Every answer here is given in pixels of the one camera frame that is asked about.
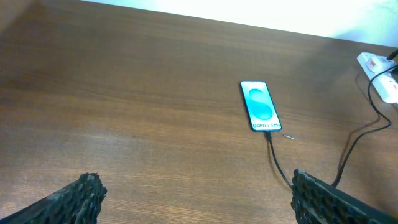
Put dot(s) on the blue Samsung Galaxy smartphone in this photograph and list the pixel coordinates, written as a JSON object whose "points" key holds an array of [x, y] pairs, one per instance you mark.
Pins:
{"points": [[260, 107]]}

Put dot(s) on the white USB charger adapter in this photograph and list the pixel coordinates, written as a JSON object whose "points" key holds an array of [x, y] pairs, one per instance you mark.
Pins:
{"points": [[378, 63]]}

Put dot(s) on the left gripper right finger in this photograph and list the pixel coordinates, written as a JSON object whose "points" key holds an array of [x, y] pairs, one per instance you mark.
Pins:
{"points": [[314, 201]]}

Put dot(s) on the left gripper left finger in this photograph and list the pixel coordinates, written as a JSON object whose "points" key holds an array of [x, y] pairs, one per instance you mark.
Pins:
{"points": [[77, 203]]}

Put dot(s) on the white power strip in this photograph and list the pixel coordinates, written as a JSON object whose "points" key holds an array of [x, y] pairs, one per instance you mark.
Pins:
{"points": [[384, 82]]}

